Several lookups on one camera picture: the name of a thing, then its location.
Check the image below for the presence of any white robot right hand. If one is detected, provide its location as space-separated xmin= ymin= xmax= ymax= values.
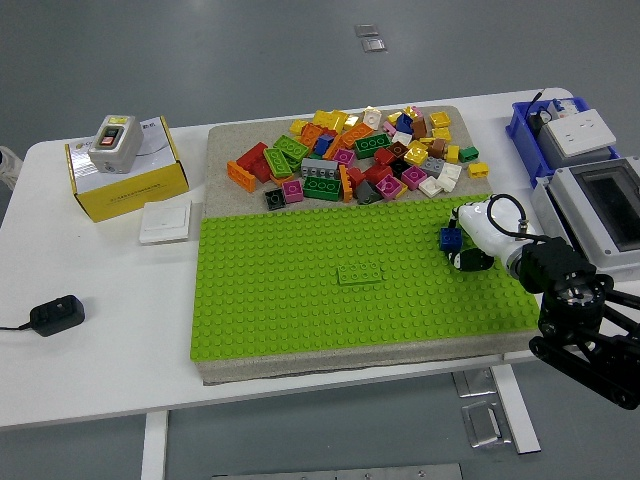
xmin=446 ymin=196 xmax=526 ymax=274

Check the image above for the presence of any blue square brick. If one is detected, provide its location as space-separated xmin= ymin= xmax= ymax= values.
xmin=439 ymin=227 xmax=464 ymax=252

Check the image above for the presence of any dark grey sloped brick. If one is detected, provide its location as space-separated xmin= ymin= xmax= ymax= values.
xmin=355 ymin=180 xmax=384 ymax=206

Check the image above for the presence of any lime green long brick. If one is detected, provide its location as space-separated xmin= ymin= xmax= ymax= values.
xmin=337 ymin=261 xmax=385 ymax=286

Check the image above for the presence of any dark green brick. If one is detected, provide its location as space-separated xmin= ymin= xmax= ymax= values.
xmin=354 ymin=134 xmax=392 ymax=160
xmin=302 ymin=175 xmax=342 ymax=201

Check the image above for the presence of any orange long brick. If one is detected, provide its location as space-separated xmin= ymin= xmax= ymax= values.
xmin=338 ymin=164 xmax=354 ymax=203
xmin=227 ymin=160 xmax=257 ymax=193
xmin=339 ymin=122 xmax=375 ymax=150
xmin=323 ymin=133 xmax=346 ymax=161

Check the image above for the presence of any grey long brick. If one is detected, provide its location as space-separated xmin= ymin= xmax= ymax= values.
xmin=300 ymin=157 xmax=340 ymax=180

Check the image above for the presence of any yellow long brick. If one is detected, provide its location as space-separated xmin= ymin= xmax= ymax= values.
xmin=311 ymin=109 xmax=349 ymax=132

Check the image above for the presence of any green studded baseplate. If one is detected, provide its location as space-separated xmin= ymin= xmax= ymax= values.
xmin=189 ymin=192 xmax=544 ymax=362

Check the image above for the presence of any large red brick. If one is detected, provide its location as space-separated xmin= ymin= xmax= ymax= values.
xmin=236 ymin=142 xmax=274 ymax=184

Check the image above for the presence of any long metal floor plate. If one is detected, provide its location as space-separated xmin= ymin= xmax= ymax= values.
xmin=212 ymin=463 xmax=464 ymax=480

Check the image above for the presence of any blue plastic bin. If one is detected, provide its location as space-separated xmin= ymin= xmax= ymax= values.
xmin=504 ymin=97 xmax=621 ymax=189

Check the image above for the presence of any grey junction box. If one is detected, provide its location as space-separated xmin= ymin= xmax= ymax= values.
xmin=537 ymin=130 xmax=614 ymax=169

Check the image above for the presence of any small black adapter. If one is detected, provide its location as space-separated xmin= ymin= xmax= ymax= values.
xmin=528 ymin=112 xmax=554 ymax=137

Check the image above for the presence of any white socket panel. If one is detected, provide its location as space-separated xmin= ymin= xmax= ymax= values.
xmin=542 ymin=108 xmax=619 ymax=157

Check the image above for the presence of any white table leg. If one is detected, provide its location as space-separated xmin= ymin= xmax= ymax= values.
xmin=489 ymin=363 xmax=542 ymax=455
xmin=140 ymin=410 xmax=170 ymax=480

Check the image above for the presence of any yellow cardboard box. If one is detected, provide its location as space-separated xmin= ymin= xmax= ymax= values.
xmin=64 ymin=115 xmax=191 ymax=224

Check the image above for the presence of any black power adapter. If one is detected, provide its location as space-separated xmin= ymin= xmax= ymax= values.
xmin=29 ymin=294 xmax=86 ymax=338

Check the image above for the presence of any grey enclosure with window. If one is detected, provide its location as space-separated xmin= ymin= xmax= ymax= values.
xmin=529 ymin=155 xmax=640 ymax=284

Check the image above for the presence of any white wall switch panel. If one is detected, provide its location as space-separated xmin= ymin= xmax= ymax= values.
xmin=138 ymin=200 xmax=193 ymax=245

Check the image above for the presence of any grey push-button switch box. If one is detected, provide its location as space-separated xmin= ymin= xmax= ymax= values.
xmin=88 ymin=114 xmax=145 ymax=175

